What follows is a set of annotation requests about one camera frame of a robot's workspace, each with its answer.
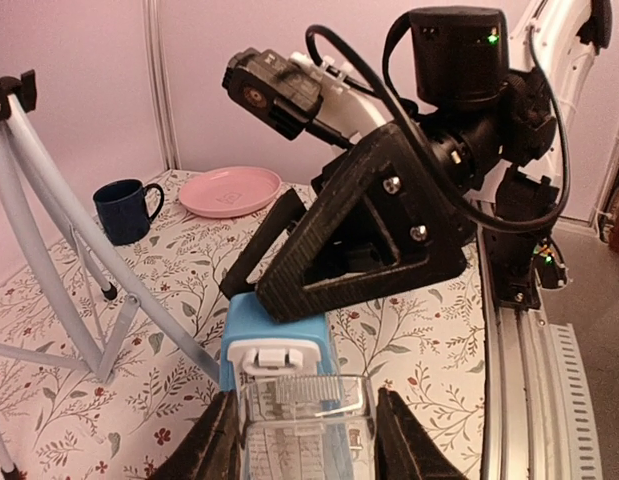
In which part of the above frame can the pink plate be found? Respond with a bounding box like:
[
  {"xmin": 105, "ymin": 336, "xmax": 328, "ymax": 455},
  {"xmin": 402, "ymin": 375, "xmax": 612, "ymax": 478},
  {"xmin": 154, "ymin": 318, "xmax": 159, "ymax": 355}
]
[{"xmin": 178, "ymin": 166, "xmax": 282, "ymax": 219}]

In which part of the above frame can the front aluminium rail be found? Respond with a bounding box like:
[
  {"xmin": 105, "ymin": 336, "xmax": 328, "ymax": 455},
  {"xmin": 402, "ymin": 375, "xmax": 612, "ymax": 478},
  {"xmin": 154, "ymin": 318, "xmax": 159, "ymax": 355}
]
[{"xmin": 477, "ymin": 231, "xmax": 603, "ymax": 479}]

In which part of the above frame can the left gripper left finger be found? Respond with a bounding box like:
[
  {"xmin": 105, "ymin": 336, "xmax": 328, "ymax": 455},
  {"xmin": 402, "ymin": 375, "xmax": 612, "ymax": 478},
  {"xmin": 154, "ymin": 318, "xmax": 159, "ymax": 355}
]
[{"xmin": 148, "ymin": 391, "xmax": 239, "ymax": 480}]

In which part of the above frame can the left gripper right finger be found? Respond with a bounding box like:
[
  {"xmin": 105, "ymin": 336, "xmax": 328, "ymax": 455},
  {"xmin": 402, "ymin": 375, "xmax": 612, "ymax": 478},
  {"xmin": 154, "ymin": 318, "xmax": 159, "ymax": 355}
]
[{"xmin": 375, "ymin": 388, "xmax": 466, "ymax": 480}]

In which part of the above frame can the dark blue mug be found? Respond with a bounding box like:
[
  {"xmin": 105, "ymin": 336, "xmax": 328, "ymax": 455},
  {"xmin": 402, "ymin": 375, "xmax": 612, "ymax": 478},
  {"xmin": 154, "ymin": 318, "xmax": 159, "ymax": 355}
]
[{"xmin": 92, "ymin": 179, "xmax": 165, "ymax": 246}]

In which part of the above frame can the right aluminium frame post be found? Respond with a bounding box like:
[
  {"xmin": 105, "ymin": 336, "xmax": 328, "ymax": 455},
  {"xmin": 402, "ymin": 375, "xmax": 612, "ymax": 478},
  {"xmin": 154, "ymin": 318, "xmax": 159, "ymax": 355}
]
[{"xmin": 143, "ymin": 0, "xmax": 181, "ymax": 170}]

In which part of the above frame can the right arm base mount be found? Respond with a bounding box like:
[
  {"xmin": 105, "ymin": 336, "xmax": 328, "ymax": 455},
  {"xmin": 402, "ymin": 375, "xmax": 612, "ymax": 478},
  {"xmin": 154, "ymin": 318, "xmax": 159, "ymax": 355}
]
[{"xmin": 484, "ymin": 233, "xmax": 569, "ymax": 310}]

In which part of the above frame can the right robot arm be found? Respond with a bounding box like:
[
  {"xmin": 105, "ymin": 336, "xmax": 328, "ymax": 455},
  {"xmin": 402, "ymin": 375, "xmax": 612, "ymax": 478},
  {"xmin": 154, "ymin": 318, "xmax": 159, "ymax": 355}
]
[{"xmin": 220, "ymin": 1, "xmax": 612, "ymax": 322}]

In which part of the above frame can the blue metronome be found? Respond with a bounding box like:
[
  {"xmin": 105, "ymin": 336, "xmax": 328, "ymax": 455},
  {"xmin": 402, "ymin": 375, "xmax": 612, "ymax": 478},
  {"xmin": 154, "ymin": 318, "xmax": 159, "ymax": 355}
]
[{"xmin": 220, "ymin": 293, "xmax": 376, "ymax": 479}]

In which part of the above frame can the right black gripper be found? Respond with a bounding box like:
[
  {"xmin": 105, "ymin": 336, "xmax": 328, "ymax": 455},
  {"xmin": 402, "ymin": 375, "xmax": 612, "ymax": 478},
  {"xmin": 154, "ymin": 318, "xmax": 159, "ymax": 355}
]
[{"xmin": 220, "ymin": 121, "xmax": 475, "ymax": 321}]

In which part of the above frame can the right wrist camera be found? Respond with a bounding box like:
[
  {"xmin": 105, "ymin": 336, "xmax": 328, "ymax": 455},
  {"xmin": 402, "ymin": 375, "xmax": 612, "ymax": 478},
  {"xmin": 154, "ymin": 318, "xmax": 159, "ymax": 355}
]
[{"xmin": 222, "ymin": 48, "xmax": 386, "ymax": 150}]

